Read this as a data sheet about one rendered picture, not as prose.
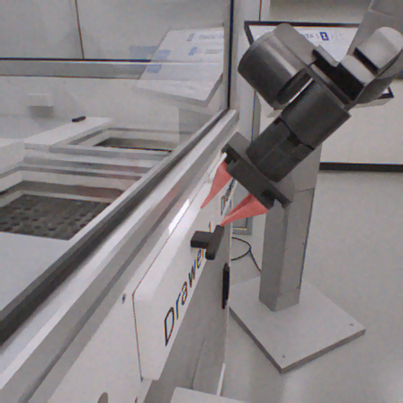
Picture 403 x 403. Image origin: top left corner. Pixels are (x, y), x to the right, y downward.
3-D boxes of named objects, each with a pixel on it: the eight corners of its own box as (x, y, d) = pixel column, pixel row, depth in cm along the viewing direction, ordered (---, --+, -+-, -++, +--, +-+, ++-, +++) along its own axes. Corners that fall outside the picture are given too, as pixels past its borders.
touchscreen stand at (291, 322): (364, 333, 149) (430, 85, 106) (281, 373, 130) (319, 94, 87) (288, 271, 189) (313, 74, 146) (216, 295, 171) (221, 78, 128)
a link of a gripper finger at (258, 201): (201, 190, 49) (245, 143, 44) (237, 223, 49) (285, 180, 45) (186, 210, 43) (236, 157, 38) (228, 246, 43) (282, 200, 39)
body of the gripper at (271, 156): (228, 140, 45) (267, 95, 41) (284, 192, 46) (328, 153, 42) (216, 154, 39) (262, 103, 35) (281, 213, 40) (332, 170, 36)
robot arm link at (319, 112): (358, 107, 33) (362, 110, 38) (308, 58, 34) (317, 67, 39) (302, 157, 36) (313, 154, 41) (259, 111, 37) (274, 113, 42)
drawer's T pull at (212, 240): (225, 232, 47) (225, 223, 46) (214, 263, 40) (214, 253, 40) (199, 229, 48) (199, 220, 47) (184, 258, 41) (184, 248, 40)
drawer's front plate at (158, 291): (214, 240, 61) (215, 182, 56) (156, 384, 35) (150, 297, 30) (204, 238, 61) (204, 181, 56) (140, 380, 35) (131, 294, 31)
